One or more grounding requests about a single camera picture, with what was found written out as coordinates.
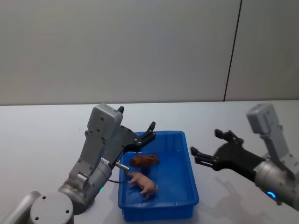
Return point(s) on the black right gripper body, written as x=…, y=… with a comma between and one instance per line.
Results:
x=236, y=158

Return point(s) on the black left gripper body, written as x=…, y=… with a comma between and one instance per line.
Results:
x=123, y=140

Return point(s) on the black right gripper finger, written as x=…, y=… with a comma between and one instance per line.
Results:
x=230, y=136
x=202, y=157

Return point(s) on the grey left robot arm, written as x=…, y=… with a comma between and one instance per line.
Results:
x=93, y=175

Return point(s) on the brown toy pig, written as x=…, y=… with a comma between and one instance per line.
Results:
x=142, y=161

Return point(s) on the blue plastic bin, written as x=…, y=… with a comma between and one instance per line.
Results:
x=172, y=168

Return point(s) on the pink toy pig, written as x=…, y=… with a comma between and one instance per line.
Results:
x=144, y=183

